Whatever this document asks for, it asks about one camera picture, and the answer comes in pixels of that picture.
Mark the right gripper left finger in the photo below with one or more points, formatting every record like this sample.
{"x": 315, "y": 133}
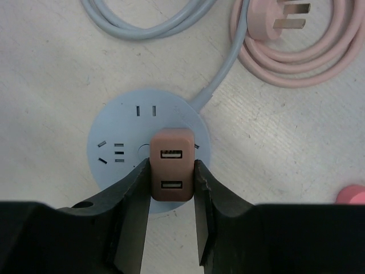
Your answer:
{"x": 127, "y": 203}

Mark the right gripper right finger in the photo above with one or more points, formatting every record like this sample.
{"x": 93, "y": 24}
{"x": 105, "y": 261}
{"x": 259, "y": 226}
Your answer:
{"x": 226, "y": 226}

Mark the pink brown charger plug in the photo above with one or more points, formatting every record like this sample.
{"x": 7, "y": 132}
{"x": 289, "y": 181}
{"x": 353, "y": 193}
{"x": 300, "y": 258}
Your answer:
{"x": 172, "y": 165}

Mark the coral pink plug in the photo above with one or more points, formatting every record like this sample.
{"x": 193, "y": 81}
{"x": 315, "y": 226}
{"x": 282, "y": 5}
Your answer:
{"x": 353, "y": 194}

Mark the blue round power strip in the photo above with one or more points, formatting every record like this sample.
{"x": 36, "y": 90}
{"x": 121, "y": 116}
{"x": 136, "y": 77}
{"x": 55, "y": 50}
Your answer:
{"x": 120, "y": 135}

